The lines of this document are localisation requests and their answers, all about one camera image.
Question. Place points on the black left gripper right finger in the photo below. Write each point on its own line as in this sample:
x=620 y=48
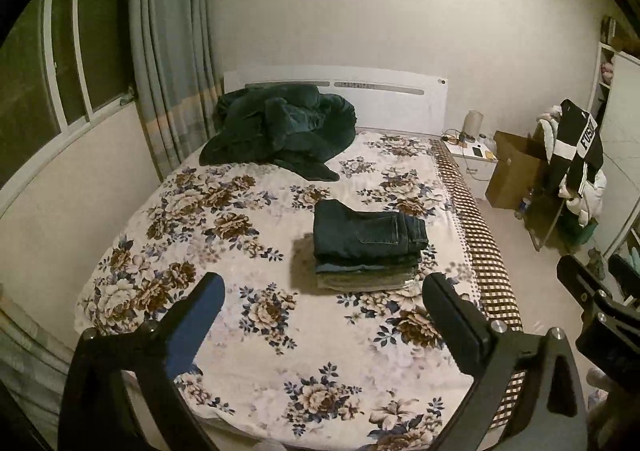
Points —
x=549 y=413

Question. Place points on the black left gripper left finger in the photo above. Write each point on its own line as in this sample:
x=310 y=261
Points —
x=96 y=412

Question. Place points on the dark blue denim jeans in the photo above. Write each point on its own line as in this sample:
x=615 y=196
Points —
x=345 y=238

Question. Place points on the white clothes on chair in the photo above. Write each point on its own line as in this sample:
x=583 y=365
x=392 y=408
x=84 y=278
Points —
x=586 y=206

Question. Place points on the white floral bed sheet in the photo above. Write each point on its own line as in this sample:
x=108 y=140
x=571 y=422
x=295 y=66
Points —
x=285 y=360

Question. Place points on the brown white checkered blanket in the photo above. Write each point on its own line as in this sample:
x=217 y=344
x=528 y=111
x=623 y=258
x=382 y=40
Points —
x=497 y=299

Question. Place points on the cardboard box far left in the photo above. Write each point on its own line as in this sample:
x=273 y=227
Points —
x=522 y=162

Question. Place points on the stack of folded olive clothes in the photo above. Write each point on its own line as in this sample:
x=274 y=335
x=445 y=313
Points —
x=367 y=277

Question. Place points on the black white jacket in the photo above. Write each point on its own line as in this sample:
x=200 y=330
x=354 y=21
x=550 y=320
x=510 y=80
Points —
x=577 y=153

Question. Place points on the white bedside table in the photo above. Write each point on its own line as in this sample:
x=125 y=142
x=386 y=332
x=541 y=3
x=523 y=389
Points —
x=476 y=163

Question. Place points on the white shelf unit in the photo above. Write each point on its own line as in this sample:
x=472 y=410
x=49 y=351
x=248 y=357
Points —
x=614 y=102

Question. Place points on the beige table lamp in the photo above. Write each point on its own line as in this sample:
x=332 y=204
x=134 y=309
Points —
x=472 y=124

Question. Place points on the dark green clothes pile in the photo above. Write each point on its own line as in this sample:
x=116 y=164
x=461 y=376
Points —
x=292 y=126

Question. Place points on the white framed window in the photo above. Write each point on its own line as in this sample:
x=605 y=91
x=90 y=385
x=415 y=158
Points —
x=65 y=68

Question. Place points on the white bed headboard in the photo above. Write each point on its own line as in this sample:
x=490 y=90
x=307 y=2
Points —
x=383 y=99

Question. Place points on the grey blue striped curtain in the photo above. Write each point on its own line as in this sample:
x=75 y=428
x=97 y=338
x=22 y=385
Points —
x=171 y=48

